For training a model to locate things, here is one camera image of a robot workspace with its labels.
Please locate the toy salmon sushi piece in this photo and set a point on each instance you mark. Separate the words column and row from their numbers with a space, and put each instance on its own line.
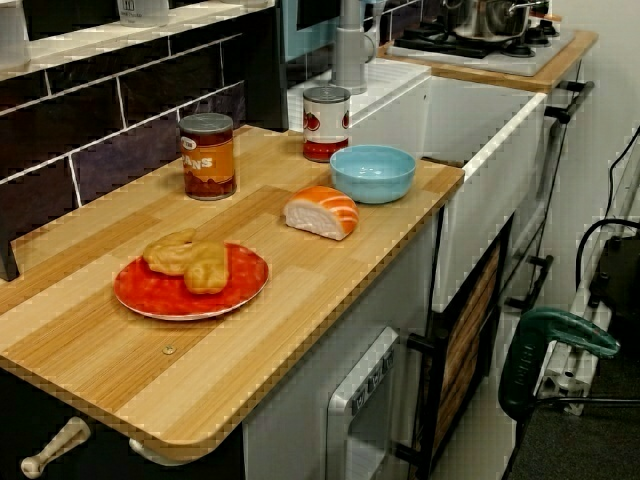
column 320, row 215

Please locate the plain white canister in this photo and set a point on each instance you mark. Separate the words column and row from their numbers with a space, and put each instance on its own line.
column 12, row 35

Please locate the green power tool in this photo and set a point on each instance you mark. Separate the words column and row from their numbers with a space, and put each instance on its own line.
column 520, row 365

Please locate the teal toy cabinet box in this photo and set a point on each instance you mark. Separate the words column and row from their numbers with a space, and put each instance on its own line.
column 310, row 30

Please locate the black shelf support panel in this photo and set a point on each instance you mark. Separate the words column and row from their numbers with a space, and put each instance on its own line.
column 265, row 75

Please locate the white toy sink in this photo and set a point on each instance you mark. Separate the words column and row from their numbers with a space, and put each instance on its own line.
column 490, row 175

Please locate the labelled white canister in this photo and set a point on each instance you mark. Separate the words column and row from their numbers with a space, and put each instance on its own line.
column 142, row 12

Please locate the white toy dishwasher door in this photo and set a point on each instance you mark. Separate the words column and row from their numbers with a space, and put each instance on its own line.
column 340, row 415

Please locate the stainless steel pot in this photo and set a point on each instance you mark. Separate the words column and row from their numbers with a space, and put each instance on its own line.
column 480, row 22

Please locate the wood panel black frame door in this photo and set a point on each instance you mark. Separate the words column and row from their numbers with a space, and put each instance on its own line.
column 465, row 340

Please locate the white toy kitchen cabinet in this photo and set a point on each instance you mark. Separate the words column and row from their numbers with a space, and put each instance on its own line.
column 300, row 390

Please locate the grey toy faucet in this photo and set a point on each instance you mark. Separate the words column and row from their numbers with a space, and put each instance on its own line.
column 347, row 60

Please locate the tan toy pastry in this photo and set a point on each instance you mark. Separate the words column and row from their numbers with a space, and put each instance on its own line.
column 200, row 270

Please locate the tomato soup can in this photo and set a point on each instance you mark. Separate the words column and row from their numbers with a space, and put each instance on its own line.
column 325, row 125

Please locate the brass countertop screw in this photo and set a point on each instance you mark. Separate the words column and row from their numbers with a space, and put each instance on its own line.
column 170, row 350

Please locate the aluminium extrusion rail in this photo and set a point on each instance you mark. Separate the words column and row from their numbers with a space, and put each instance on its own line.
column 555, row 385

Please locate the black equipment box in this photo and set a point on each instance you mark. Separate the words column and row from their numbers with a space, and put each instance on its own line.
column 620, row 280

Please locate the orange beans can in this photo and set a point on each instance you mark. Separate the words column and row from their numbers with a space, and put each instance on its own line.
column 207, row 160

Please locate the red plate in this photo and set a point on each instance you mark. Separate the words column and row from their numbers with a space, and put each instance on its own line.
column 150, row 295

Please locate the grey stove hob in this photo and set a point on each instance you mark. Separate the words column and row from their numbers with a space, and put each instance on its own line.
column 520, row 65

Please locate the light blue bowl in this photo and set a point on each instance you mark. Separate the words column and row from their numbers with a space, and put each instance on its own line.
column 372, row 180

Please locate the black burner grate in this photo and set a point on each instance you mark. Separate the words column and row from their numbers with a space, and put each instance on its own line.
column 430, row 40

